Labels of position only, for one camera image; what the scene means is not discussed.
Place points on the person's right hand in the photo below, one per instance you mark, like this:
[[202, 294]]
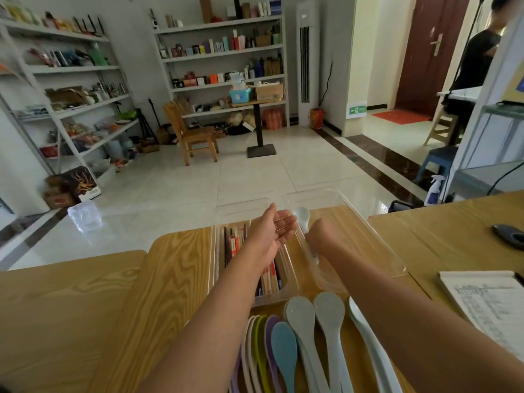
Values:
[[325, 238]]

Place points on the person's left hand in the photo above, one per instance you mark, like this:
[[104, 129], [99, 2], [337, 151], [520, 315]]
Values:
[[266, 235]]

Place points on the person's right fingers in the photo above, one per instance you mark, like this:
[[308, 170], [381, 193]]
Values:
[[314, 238]]

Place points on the person's left thumb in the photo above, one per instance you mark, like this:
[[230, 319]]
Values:
[[272, 209]]

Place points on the small white plastic spoon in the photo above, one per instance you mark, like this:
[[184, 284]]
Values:
[[302, 214]]

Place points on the person's left forearm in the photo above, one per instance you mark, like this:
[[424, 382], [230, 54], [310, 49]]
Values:
[[213, 323]]

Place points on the person's right forearm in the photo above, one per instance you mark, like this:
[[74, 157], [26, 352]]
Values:
[[409, 323]]

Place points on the empty clear plastic tray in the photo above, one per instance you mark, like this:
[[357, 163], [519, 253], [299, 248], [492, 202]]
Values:
[[360, 241]]

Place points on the bundle of wrapped chopsticks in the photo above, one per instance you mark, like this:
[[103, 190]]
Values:
[[235, 245]]

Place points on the clear tray with chopsticks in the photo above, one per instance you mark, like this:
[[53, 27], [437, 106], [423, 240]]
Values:
[[217, 257]]

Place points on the pale grey rice spoon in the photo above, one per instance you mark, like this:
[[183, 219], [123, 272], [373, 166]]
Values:
[[330, 315], [301, 319]]

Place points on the red gift box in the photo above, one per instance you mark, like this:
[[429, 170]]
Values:
[[317, 118]]

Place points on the wooden chair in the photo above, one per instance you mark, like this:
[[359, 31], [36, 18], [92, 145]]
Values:
[[194, 135]]

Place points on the purple rice spoon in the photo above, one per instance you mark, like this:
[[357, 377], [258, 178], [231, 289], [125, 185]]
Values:
[[269, 339]]

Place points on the blue rice spoon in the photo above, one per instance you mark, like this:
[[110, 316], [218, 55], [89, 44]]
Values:
[[284, 347]]

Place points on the blue plastic basket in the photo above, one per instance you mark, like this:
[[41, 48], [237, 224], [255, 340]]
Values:
[[240, 96]]

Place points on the green rice spoon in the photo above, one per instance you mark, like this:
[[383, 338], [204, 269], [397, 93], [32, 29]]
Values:
[[258, 343]]

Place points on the white pink-edged rice spoon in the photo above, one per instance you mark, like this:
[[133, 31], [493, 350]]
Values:
[[249, 343]]

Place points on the white blue spray bottle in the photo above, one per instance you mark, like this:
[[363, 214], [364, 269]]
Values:
[[434, 194]]

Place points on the green exit sign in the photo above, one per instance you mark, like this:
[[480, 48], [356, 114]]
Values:
[[357, 110]]

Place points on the red door mat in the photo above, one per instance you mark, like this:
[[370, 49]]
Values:
[[401, 116]]

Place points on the blue plastic stool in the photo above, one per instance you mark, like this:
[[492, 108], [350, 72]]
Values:
[[440, 157]]

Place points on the white tower air conditioner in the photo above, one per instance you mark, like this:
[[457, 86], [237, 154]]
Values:
[[308, 61]]

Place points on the black tripod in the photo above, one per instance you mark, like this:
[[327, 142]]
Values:
[[144, 122]]

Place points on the white shelf with boxes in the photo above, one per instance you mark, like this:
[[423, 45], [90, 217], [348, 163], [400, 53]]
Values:
[[221, 53]]

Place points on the beige wooden stool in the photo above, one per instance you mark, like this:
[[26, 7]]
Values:
[[444, 126]]

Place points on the rows of boxes and bottles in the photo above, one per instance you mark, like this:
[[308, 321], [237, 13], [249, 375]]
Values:
[[229, 42]]

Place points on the white lined notebook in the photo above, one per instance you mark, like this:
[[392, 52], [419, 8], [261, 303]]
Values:
[[487, 306]]

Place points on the clear plastic bag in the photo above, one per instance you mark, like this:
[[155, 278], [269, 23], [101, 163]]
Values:
[[85, 216]]

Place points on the dark antler print box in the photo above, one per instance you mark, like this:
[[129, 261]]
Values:
[[80, 184]]

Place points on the black remote control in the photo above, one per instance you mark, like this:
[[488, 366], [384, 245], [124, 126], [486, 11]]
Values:
[[509, 234]]

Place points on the white side table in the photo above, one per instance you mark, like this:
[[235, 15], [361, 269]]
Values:
[[460, 92]]

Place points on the small brown cardboard box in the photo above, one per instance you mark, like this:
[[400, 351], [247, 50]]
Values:
[[59, 198]]

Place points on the piles of assorted goods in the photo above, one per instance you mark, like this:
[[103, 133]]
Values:
[[61, 94]]

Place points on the dark brown door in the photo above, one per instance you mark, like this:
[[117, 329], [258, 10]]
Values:
[[425, 20]]

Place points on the white shelf with sundries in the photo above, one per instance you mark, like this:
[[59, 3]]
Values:
[[69, 69]]

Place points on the black pedestal table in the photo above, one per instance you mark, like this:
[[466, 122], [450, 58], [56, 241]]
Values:
[[258, 126]]

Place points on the white metal rack frame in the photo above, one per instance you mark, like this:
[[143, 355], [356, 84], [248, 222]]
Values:
[[491, 77]]

